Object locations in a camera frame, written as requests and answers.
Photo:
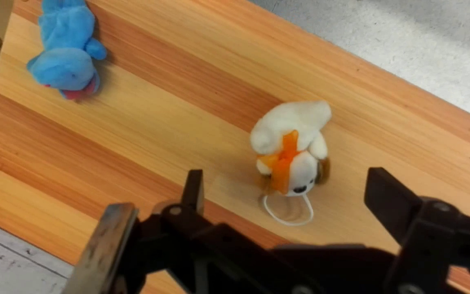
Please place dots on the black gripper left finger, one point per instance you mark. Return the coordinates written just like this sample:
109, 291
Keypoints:
193, 190

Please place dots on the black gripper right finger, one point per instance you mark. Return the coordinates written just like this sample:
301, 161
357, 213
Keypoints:
393, 201

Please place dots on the wooden doll counter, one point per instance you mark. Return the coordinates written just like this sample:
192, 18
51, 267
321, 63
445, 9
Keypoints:
164, 136

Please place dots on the white duck doll orange beak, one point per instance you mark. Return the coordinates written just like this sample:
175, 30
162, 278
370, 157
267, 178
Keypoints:
293, 128

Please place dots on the blue plush doll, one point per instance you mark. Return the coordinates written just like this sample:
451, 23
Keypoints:
66, 54

